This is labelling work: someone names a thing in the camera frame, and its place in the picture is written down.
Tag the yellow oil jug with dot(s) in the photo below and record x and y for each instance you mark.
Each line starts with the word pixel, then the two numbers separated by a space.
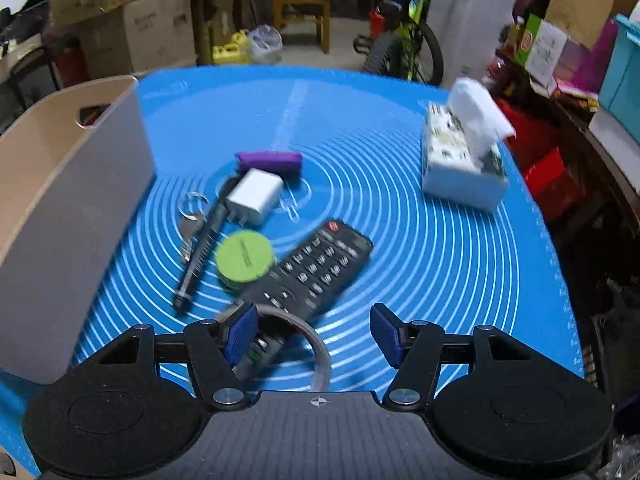
pixel 233 53

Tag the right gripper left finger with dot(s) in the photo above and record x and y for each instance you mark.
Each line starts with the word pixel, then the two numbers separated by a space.
pixel 214 349

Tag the beige plastic storage bin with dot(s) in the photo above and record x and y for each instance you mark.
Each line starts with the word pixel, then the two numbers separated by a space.
pixel 74 169

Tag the white tape roll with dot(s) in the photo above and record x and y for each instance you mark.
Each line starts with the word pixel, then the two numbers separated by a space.
pixel 320 349

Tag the blue silicone baking mat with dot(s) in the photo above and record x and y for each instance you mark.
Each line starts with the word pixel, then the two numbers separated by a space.
pixel 510 400

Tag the silver keys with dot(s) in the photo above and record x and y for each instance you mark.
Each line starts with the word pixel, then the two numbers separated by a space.
pixel 190 221

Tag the green white carton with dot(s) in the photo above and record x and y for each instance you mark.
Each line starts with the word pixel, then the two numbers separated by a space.
pixel 539 51

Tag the green round tin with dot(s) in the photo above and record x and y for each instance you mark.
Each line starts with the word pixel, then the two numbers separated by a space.
pixel 243 258

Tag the clear plastic bag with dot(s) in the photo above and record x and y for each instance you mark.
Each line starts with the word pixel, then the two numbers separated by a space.
pixel 264 45

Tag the wooden chair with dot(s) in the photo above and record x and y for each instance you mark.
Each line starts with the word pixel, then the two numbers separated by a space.
pixel 288 12

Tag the white usb charger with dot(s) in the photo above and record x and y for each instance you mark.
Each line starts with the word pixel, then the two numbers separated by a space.
pixel 254 197

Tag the white chest freezer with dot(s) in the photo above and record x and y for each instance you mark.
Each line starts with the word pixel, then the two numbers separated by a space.
pixel 468 33

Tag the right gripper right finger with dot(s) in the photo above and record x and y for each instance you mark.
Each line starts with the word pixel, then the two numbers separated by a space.
pixel 413 350

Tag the large stacked cardboard box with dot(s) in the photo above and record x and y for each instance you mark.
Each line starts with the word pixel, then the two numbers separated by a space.
pixel 139 37

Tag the teal plastic crate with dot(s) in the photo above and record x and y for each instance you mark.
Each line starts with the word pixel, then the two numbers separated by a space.
pixel 620 91

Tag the white tissue pack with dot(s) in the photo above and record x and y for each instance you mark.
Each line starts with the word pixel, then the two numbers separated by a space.
pixel 460 156

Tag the purple folded object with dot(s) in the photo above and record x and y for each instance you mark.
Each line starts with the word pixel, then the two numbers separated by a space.
pixel 284 164

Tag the black tv remote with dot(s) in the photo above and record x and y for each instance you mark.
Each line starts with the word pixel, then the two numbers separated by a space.
pixel 305 283

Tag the black marker pen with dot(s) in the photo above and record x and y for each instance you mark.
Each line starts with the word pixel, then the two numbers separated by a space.
pixel 205 239

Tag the green black bicycle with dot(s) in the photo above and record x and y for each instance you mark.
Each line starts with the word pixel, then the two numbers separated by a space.
pixel 408 49

